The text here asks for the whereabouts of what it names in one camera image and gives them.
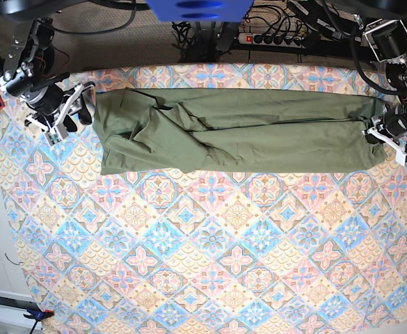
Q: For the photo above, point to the patterned tile tablecloth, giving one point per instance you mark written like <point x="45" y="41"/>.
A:
<point x="205" y="252"/>

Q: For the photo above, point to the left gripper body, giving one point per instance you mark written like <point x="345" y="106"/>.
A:
<point x="390" y="127"/>

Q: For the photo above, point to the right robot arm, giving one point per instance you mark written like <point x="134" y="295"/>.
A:
<point x="24" y="73"/>

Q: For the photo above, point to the black round stool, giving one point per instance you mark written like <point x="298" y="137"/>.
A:
<point x="48" y="58"/>

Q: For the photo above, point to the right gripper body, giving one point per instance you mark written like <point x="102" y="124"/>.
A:
<point x="53" y="104"/>

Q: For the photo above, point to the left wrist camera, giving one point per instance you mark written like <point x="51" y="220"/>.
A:
<point x="401" y="157"/>

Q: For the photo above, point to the power strip with red switch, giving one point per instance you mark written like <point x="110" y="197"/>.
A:
<point x="269" y="40"/>

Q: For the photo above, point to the olive green t-shirt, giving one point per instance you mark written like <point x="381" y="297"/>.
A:
<point x="235" y="130"/>

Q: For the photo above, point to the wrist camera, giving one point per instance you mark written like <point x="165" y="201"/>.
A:
<point x="401" y="157"/>
<point x="55" y="135"/>

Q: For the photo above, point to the blue orange clamp lower left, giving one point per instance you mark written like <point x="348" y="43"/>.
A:
<point x="38" y="315"/>

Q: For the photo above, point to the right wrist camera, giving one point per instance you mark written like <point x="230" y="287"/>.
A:
<point x="55" y="135"/>

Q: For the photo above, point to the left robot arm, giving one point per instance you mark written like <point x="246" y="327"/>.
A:
<point x="383" y="24"/>

